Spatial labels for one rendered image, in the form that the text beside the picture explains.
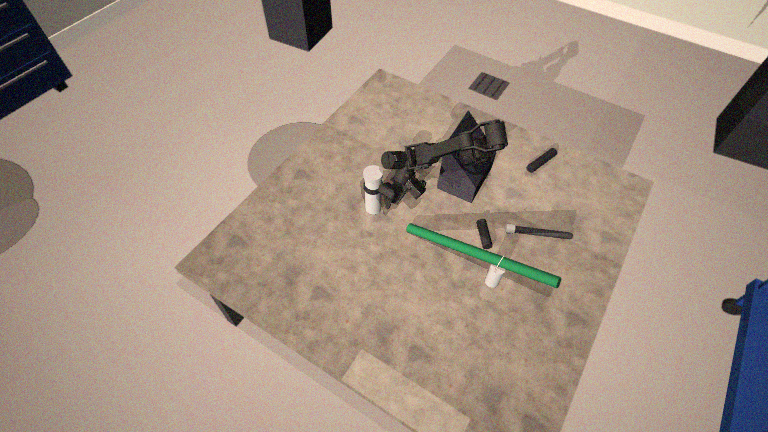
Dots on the white cylindrical post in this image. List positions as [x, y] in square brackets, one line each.
[373, 178]

